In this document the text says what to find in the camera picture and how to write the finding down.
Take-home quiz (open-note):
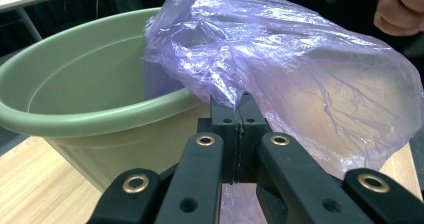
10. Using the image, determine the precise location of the purple plastic bag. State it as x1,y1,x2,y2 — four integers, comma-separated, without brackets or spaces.
141,0,424,224

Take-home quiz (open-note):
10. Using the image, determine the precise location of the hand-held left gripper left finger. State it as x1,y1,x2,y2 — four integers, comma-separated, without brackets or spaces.
197,95,242,184

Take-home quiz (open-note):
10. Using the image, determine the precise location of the green plastic bin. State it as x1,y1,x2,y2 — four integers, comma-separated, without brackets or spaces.
0,6,215,194

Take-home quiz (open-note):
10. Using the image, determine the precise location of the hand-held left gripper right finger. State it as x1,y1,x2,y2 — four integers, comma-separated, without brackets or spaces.
237,90,273,184

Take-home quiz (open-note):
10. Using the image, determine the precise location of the white desk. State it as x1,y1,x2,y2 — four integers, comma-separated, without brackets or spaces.
0,0,66,42

